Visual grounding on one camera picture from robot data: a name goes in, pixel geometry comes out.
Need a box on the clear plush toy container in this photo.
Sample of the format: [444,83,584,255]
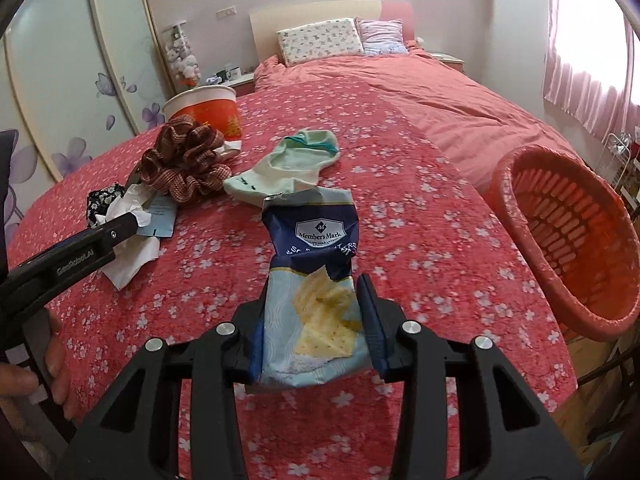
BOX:
[162,21,203,92]

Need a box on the light blue tube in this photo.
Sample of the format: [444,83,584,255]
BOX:
[135,195,176,238]

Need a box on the beige and pink headboard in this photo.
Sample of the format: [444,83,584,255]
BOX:
[249,0,416,68]

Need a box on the red floral bedspread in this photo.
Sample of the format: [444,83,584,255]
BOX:
[5,77,581,480]

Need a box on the pink curtain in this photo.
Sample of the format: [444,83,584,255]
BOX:
[542,0,640,126]

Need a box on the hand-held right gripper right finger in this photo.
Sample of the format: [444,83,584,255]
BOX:
[356,274,586,480]

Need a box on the white wire rack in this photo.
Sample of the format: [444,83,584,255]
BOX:
[595,130,640,196]

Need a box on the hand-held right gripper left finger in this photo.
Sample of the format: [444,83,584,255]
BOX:
[54,300,268,480]

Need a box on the pink duvet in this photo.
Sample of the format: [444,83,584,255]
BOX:
[254,52,586,196]

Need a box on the light green sock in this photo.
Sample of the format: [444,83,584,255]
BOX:
[222,129,341,206]

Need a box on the brown mesh mat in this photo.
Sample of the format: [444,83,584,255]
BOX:
[139,115,233,206]

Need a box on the beige nightstand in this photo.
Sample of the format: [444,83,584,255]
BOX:
[427,51,466,73]

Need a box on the person's left hand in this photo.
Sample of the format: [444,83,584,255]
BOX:
[0,307,73,426]

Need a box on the white tissue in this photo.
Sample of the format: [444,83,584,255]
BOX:
[97,185,161,291]

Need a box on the wardrobe with purple flowers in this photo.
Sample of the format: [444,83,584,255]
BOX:
[0,0,173,211]

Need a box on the pink nightstand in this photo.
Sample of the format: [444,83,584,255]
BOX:
[202,71,257,98]

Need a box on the red and white paper cup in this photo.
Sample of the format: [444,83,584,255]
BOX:
[162,85,244,161]

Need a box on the pink striped pillow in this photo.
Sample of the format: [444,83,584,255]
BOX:
[356,18,410,56]

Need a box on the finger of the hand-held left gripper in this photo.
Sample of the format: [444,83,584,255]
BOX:
[60,211,139,261]

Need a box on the blue cracker packet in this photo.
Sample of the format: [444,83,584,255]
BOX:
[246,186,373,395]

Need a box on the red plastic basket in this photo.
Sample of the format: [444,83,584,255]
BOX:
[490,144,640,343]

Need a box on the white floral pillow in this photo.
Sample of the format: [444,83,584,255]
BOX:
[276,18,365,67]

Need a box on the black floral cloth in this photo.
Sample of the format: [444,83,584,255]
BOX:
[86,183,127,231]

